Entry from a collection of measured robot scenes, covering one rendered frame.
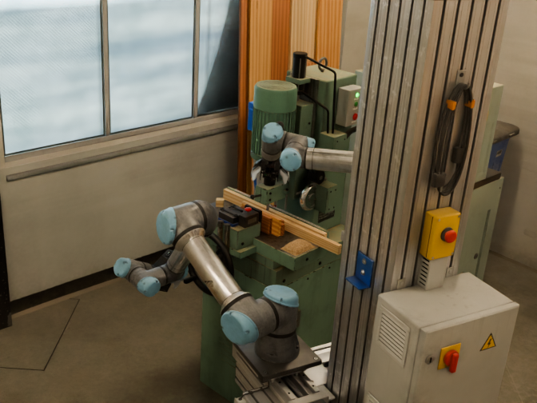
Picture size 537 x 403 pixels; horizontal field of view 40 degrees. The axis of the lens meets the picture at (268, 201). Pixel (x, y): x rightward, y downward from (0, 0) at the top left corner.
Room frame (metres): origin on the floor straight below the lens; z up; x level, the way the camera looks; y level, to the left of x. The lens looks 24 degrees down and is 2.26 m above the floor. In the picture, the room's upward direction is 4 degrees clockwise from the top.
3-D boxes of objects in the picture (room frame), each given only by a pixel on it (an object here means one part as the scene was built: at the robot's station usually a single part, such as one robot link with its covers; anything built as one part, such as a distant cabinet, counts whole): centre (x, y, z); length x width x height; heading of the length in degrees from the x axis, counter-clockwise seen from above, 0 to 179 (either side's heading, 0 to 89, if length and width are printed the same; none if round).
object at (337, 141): (2.94, -0.26, 1.23); 0.09 x 0.08 x 0.15; 138
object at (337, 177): (3.10, -0.19, 1.16); 0.22 x 0.22 x 0.72; 48
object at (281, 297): (2.04, -0.06, 0.98); 0.13 x 0.12 x 0.14; 135
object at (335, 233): (2.98, -0.08, 0.76); 0.57 x 0.45 x 0.09; 138
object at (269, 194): (2.90, -0.01, 1.03); 0.14 x 0.07 x 0.09; 138
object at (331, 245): (2.80, -0.09, 0.92); 0.55 x 0.02 x 0.04; 48
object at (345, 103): (3.03, -0.32, 1.40); 0.10 x 0.06 x 0.16; 138
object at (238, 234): (2.73, 0.12, 0.92); 0.15 x 0.13 x 0.09; 48
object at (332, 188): (2.92, -0.24, 1.02); 0.09 x 0.07 x 0.12; 48
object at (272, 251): (2.80, 0.07, 0.87); 0.61 x 0.30 x 0.06; 48
